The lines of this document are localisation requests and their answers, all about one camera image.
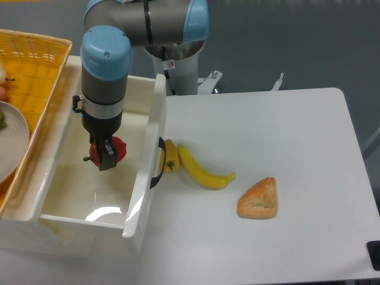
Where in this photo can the yellow banana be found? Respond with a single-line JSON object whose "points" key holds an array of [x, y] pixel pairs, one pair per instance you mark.
{"points": [[199, 174]]}

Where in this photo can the black table corner socket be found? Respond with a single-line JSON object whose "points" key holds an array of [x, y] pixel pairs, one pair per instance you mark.
{"points": [[373, 248]]}

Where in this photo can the green food on plate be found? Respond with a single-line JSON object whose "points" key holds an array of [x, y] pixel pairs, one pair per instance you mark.
{"points": [[3, 123]]}

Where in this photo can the red bell pepper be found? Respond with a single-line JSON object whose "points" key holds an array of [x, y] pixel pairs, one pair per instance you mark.
{"points": [[118, 144]]}

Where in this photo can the grey plate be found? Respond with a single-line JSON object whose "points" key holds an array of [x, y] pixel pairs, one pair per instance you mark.
{"points": [[14, 140]]}

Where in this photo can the black drawer handle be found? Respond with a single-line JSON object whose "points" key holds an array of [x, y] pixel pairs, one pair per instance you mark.
{"points": [[160, 165]]}

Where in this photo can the pink fruit in basket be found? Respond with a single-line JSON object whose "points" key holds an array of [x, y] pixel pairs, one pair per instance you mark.
{"points": [[3, 94]]}

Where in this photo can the pale pear in basket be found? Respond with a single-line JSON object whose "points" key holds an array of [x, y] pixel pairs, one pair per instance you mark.
{"points": [[3, 75]]}

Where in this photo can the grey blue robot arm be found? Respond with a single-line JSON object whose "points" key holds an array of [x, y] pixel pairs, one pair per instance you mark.
{"points": [[112, 29]]}

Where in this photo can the white metal frame bracket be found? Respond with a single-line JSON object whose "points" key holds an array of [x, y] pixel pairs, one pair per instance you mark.
{"points": [[278, 83]]}

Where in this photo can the yellow bell pepper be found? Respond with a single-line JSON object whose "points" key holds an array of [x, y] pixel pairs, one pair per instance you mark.
{"points": [[172, 160]]}

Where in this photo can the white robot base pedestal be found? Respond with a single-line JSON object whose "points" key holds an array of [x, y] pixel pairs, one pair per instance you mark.
{"points": [[179, 64]]}

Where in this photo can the open upper white drawer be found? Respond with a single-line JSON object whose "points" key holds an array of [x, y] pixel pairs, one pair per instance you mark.
{"points": [[112, 205]]}

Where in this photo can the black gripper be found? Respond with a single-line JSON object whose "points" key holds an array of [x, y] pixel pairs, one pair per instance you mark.
{"points": [[101, 122]]}

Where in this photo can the white drawer cabinet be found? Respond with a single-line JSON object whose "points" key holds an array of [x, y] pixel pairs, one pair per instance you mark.
{"points": [[22, 227]]}

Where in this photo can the triangular golden pastry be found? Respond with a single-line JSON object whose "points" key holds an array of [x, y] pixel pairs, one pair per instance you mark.
{"points": [[259, 202]]}

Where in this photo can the yellow woven basket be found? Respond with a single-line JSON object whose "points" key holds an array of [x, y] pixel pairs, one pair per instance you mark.
{"points": [[36, 62]]}

